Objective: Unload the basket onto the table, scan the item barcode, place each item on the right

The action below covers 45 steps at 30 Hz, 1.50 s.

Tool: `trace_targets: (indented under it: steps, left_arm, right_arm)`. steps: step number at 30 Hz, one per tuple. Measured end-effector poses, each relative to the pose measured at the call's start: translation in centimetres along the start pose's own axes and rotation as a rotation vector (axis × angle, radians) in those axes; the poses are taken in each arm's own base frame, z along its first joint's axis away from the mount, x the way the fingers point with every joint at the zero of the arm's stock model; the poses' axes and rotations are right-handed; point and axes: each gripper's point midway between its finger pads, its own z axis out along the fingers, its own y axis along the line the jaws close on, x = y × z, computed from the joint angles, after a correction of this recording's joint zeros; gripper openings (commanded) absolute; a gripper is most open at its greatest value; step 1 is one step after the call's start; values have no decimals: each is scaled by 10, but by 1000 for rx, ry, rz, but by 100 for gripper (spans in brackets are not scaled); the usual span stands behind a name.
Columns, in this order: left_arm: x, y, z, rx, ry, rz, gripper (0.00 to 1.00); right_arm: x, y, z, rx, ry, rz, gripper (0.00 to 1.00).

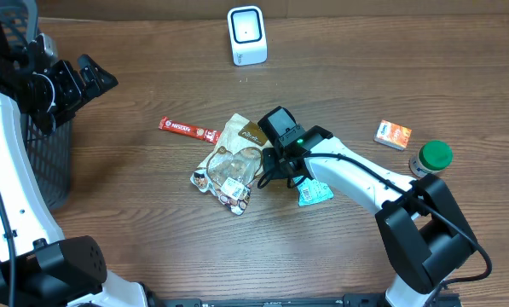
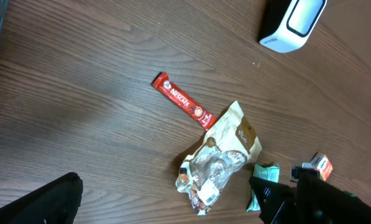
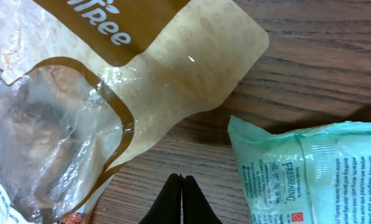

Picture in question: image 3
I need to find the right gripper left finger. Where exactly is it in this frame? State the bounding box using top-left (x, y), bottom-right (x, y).
top-left (139, 174), bottom-right (182, 224)

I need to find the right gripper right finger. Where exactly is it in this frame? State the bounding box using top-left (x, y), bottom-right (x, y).
top-left (182, 175), bottom-right (222, 224)

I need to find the green wet wipes pack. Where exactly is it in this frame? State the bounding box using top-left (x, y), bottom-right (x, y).
top-left (227, 117), bottom-right (371, 224)

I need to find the brown cookie bag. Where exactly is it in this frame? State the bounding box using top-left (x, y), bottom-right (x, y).
top-left (0, 0), bottom-right (269, 223)

